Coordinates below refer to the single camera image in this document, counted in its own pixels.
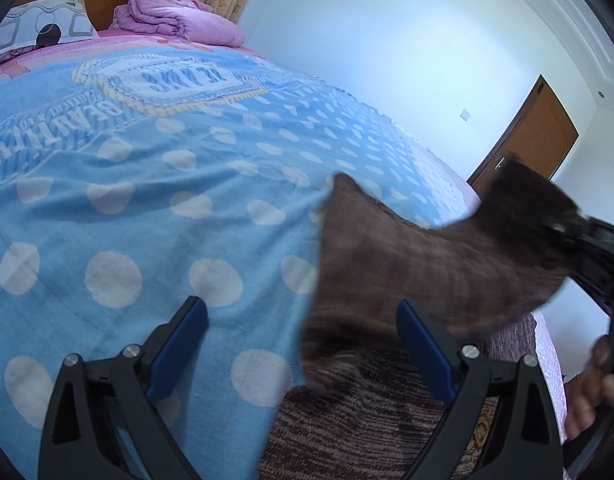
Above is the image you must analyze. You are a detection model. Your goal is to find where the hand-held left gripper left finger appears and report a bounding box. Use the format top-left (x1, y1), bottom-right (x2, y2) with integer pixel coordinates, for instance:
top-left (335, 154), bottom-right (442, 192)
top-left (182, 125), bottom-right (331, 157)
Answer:
top-left (37, 296), bottom-right (210, 480)

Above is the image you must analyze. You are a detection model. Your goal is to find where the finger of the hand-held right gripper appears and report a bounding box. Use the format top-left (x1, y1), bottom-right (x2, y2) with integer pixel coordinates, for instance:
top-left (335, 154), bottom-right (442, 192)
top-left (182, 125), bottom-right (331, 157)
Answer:
top-left (544, 215), bottom-right (595, 257)

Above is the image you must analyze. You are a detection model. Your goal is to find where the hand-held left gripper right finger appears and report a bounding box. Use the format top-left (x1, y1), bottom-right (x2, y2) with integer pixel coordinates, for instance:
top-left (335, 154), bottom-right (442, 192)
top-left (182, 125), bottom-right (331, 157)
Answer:
top-left (396, 299), bottom-right (568, 480)

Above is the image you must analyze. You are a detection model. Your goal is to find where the brown striped knit sweater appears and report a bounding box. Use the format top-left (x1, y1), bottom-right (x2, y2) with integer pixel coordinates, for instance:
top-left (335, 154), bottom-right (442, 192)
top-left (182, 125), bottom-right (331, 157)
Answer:
top-left (259, 159), bottom-right (584, 480)

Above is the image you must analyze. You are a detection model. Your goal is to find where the person's right hand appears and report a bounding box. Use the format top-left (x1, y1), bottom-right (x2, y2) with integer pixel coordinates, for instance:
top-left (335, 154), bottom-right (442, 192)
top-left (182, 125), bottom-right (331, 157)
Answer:
top-left (564, 335), bottom-right (614, 444)

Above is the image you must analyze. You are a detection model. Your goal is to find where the brown wooden door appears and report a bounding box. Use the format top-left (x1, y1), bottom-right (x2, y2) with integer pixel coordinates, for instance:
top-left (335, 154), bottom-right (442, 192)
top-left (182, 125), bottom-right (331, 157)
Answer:
top-left (467, 74), bottom-right (580, 202)

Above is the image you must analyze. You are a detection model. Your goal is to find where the pink dotted bed sheet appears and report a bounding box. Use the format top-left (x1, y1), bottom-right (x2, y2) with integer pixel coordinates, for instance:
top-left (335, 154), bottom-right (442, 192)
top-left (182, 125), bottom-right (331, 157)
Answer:
top-left (533, 310), bottom-right (570, 466)

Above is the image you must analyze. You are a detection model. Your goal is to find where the blue polka-dot blanket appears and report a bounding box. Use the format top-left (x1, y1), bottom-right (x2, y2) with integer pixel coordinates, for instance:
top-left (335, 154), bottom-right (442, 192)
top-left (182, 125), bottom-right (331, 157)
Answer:
top-left (0, 35), bottom-right (480, 480)

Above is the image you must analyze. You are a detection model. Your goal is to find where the folded pink quilt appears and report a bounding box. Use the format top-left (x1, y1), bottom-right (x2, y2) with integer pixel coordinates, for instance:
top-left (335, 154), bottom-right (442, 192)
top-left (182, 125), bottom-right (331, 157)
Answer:
top-left (109, 0), bottom-right (246, 49)

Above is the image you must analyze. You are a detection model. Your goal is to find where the printed white pillow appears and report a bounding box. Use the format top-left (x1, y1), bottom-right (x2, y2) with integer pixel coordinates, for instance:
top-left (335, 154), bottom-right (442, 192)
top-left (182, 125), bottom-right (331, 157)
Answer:
top-left (0, 0), bottom-right (100, 64)

